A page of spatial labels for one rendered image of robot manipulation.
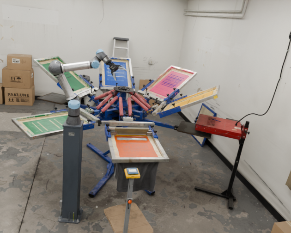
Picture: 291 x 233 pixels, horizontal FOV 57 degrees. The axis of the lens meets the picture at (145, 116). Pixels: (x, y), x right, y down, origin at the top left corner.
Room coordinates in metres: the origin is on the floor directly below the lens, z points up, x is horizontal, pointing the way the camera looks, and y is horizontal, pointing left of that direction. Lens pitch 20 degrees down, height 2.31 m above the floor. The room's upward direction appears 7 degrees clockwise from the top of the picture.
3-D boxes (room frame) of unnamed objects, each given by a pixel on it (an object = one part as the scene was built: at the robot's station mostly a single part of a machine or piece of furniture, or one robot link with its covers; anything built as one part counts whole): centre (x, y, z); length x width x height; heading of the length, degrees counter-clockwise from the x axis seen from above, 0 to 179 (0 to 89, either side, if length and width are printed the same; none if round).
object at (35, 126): (3.11, 1.00, 1.05); 1.08 x 0.61 x 0.23; 135
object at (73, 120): (2.56, 0.73, 1.25); 0.15 x 0.15 x 0.10
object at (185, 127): (3.58, -0.29, 0.91); 1.34 x 0.40 x 0.08; 75
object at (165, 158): (2.73, 0.09, 0.97); 0.79 x 0.58 x 0.04; 15
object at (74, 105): (2.56, 0.73, 1.37); 0.13 x 0.12 x 0.14; 15
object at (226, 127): (3.39, -1.01, 1.06); 0.61 x 0.46 x 0.12; 75
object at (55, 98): (3.92, 1.01, 0.91); 1.34 x 0.40 x 0.08; 75
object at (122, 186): (2.45, 0.01, 0.74); 0.45 x 0.03 x 0.43; 105
